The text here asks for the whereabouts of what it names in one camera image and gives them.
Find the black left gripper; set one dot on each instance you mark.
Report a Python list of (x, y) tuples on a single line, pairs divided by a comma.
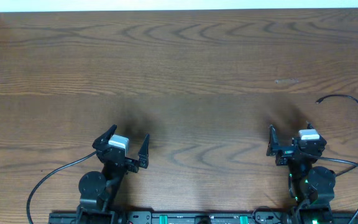
[(117, 156)]

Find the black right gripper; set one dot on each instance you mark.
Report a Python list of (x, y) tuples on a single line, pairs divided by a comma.
[(285, 153)]

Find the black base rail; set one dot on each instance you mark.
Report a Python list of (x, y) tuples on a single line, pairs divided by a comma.
[(262, 215)]

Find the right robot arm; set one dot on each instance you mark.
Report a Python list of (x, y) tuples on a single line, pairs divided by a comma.
[(311, 186)]

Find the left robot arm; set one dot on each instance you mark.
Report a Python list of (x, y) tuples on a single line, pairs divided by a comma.
[(99, 189)]

